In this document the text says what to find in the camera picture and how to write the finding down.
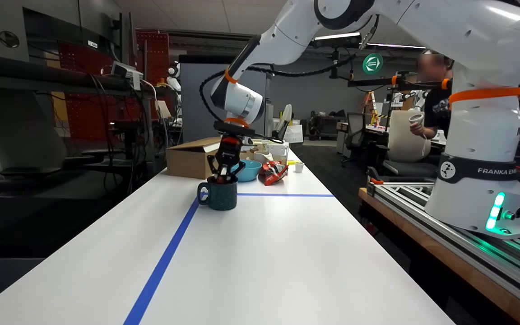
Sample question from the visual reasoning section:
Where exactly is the red cabinet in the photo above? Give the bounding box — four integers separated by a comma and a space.
135, 27, 173, 86

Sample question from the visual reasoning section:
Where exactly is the red orange plastic item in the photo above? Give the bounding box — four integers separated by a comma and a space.
256, 157, 288, 185

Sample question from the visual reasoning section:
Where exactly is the white device on shelf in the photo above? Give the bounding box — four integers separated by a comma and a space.
110, 59, 146, 93

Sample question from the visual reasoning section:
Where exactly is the long blue tape line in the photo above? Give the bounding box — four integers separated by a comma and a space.
121, 196, 204, 325

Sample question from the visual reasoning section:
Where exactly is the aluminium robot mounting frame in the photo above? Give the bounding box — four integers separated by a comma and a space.
366, 178, 520, 303

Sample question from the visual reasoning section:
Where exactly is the brown cardboard box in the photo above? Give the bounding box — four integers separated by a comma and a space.
164, 135, 238, 180

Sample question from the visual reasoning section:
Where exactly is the grey partition panel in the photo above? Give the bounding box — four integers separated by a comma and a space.
178, 59, 274, 144

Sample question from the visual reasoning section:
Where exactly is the dark teal mug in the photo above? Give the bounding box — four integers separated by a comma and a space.
195, 175, 240, 213

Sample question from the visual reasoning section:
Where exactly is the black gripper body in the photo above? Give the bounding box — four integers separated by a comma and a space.
211, 117, 252, 164

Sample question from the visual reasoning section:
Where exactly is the white paper cup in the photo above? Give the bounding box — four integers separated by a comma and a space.
265, 139, 290, 166

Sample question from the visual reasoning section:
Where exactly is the wooden table edge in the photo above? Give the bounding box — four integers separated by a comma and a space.
355, 185, 520, 325

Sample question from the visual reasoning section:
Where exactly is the blue bowl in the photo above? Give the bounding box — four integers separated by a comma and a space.
236, 158, 263, 184

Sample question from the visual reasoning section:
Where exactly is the person in dark shirt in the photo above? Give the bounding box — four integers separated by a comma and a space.
408, 55, 455, 140

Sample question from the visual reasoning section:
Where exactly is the black shelving desk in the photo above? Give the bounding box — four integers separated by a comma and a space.
0, 50, 166, 200

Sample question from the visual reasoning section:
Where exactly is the green round wall sign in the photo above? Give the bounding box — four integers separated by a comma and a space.
361, 52, 386, 75

